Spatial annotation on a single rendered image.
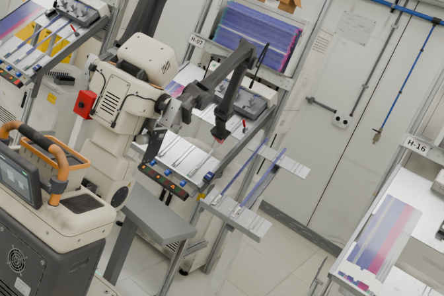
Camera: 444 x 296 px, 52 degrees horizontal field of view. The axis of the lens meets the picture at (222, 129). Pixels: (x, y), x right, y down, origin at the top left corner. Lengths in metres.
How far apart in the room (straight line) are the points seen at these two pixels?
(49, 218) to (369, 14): 3.20
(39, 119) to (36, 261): 2.11
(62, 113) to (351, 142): 2.37
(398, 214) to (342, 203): 1.82
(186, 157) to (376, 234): 1.04
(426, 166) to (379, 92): 1.48
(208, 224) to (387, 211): 1.04
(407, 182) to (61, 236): 1.68
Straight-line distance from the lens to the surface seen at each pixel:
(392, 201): 2.41
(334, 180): 4.15
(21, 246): 1.73
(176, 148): 2.57
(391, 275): 2.26
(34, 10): 3.78
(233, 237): 2.44
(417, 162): 2.67
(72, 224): 1.57
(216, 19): 2.94
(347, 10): 4.17
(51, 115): 3.58
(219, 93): 2.73
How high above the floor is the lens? 1.61
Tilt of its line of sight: 14 degrees down
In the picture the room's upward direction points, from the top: 23 degrees clockwise
